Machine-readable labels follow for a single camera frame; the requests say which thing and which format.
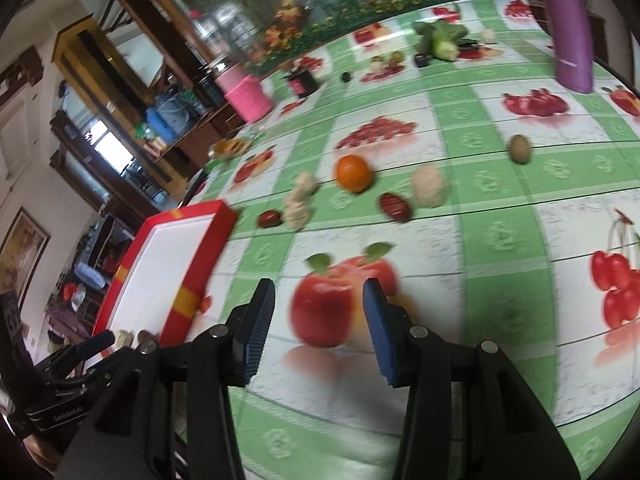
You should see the glass jar with pink knit sleeve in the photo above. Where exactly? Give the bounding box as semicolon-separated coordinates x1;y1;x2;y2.
214;57;275;123

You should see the person's left hand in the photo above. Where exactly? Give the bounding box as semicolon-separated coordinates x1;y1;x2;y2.
22;432;58;473

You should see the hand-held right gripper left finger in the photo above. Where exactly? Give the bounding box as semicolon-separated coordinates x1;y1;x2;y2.
57;278;277;480

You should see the orange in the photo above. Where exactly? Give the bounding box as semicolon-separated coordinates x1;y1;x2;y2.
335;154;375;194

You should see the blue plastic jug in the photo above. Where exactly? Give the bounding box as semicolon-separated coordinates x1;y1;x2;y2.
146;107;173;143

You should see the red box with white inside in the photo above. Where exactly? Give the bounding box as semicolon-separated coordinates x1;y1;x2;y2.
92;199;238;348

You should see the beige lumpy ball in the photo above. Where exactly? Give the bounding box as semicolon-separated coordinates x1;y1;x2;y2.
411;166;447;208

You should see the purple thermos bottle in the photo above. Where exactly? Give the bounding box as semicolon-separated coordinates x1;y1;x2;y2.
525;0;596;95

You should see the clear snack packet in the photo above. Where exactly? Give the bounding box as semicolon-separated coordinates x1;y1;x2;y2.
209;136;253;161

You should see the pale ginger root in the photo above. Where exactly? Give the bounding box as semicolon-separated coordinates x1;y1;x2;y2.
281;172;319;231

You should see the framed wall painting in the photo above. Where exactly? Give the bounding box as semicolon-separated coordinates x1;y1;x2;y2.
0;206;52;301

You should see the fruit print green tablecloth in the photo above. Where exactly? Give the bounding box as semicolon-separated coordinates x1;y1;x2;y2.
187;0;640;480

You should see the corn cob with husk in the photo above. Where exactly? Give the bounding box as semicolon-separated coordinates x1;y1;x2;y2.
432;40;461;62

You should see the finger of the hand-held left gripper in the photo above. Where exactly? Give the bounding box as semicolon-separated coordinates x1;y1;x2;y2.
47;330;116;368
75;349;136;387

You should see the green leafy vegetable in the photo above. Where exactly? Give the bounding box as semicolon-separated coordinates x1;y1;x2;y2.
412;21;468;53

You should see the brown wooden sideboard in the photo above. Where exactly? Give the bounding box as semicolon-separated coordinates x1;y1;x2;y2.
145;75;243;176

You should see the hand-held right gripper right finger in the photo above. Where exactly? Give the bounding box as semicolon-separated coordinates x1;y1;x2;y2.
362;278;581;480

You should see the black jar with red label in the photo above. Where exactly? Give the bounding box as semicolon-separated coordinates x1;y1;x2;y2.
284;66;319;100

